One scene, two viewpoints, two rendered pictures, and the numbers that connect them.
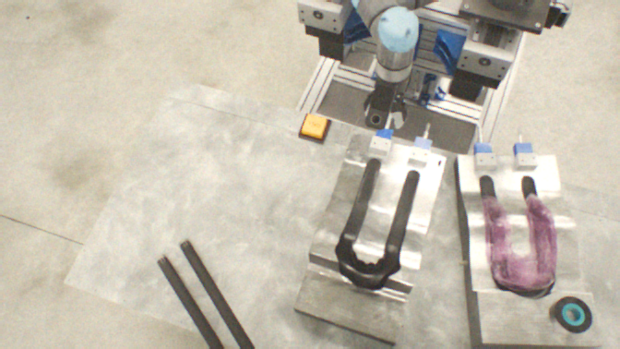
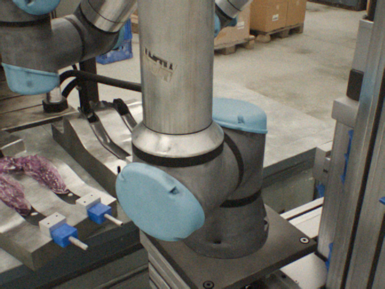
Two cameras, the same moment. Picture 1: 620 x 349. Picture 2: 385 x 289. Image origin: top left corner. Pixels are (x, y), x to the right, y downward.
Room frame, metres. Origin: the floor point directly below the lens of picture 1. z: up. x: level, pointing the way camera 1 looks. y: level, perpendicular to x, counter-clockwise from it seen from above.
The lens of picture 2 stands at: (1.21, -1.21, 1.53)
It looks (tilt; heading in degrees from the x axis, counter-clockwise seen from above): 27 degrees down; 117
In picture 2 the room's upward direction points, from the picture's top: straight up
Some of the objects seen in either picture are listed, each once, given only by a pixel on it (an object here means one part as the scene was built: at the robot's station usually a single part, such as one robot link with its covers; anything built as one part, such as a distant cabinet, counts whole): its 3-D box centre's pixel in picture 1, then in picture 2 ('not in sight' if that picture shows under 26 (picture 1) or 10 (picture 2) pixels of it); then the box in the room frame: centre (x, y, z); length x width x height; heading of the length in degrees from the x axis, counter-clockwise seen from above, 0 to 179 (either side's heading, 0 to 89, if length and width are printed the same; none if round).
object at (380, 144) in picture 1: (384, 133); not in sight; (0.65, -0.22, 0.89); 0.13 x 0.05 x 0.05; 154
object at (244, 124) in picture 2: not in sight; (225, 144); (0.96, -0.62, 1.20); 0.13 x 0.12 x 0.14; 86
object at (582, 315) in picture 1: (570, 315); not in sight; (0.11, -0.53, 0.93); 0.08 x 0.08 x 0.04
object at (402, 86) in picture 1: (391, 82); not in sight; (0.64, -0.21, 1.15); 0.09 x 0.08 x 0.12; 153
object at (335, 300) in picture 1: (373, 230); (118, 137); (0.39, -0.14, 0.87); 0.50 x 0.26 x 0.14; 153
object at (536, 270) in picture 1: (520, 236); (14, 174); (0.31, -0.49, 0.90); 0.26 x 0.18 x 0.08; 171
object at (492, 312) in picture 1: (518, 243); (14, 188); (0.30, -0.50, 0.86); 0.50 x 0.26 x 0.11; 171
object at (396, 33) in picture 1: (396, 38); not in sight; (0.64, -0.21, 1.31); 0.09 x 0.08 x 0.11; 16
